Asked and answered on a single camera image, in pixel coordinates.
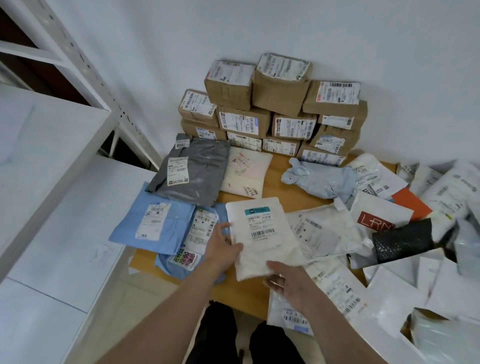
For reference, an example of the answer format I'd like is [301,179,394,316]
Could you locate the INS BAHA cardboard box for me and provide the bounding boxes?
[180,119,228,142]

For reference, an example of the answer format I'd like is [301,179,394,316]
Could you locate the white mailer teal label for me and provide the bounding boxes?
[224,197,305,282]

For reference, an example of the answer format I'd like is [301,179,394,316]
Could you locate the person's left hand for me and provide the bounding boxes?
[204,221,245,277]

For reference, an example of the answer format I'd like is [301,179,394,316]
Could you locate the blue plastic mailer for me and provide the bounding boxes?
[154,204,230,282]

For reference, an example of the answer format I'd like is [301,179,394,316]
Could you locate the stack of cardboard boxes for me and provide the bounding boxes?
[204,53,368,155]

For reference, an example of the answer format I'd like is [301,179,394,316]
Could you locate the white printed label sticker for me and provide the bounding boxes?
[88,243,117,267]

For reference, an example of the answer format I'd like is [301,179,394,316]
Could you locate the person's right forearm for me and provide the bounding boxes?
[299,296,387,364]

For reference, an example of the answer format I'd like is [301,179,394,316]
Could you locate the brown box white barcode label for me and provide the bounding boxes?
[302,79,362,117]

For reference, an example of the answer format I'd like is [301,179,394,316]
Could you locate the white metal shelf rack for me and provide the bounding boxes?
[0,0,162,364]

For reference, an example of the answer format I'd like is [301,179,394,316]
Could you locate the grey poly mailer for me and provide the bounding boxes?
[145,133,232,207]

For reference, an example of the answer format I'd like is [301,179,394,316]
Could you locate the person's right hand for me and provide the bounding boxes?
[262,260,320,314]

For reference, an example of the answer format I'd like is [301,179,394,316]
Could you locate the brown box large label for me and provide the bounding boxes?
[178,89,219,127]

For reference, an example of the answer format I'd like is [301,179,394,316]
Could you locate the person's left forearm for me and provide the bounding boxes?
[97,262,226,364]

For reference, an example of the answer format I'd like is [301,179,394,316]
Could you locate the tall brown box double label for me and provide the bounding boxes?
[226,131,263,152]

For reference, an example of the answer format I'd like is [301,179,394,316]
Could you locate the smooth light blue mailer package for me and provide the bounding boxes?
[108,181,197,256]

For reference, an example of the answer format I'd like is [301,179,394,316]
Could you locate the pile of white mailers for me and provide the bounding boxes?
[266,151,480,338]

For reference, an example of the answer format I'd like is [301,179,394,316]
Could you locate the wooden table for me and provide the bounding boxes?
[129,151,413,338]

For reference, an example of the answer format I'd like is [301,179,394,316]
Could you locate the person's black trousers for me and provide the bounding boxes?
[196,299,305,364]

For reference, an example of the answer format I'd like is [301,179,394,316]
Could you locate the cream mailer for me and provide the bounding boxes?
[219,146,274,200]

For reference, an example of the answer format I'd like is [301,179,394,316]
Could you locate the black bubble mailer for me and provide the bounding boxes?
[371,218,445,264]

